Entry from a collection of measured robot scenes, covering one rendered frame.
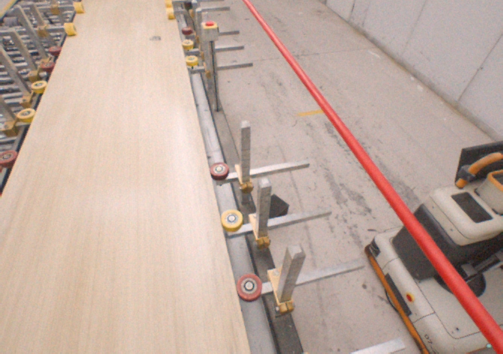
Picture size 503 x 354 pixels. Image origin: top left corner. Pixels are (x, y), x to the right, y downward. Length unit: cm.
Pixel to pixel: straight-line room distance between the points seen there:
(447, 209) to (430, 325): 63
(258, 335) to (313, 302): 78
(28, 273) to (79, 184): 36
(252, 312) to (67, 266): 67
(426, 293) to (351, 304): 42
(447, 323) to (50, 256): 175
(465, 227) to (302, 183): 127
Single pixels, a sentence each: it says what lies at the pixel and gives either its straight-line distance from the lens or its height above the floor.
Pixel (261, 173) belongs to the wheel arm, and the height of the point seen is 84.
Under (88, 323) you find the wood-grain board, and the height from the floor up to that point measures 90.
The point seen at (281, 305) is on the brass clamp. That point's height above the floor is 85.
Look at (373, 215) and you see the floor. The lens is 233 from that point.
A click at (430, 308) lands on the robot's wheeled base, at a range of 182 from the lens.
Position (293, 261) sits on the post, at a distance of 70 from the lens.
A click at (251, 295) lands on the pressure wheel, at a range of 92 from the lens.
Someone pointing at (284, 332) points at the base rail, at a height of 70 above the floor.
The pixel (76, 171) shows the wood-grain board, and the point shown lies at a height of 90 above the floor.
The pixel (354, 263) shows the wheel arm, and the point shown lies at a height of 85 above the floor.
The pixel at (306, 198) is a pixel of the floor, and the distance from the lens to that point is 226.
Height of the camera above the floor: 179
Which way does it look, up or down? 48 degrees down
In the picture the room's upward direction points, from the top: 1 degrees clockwise
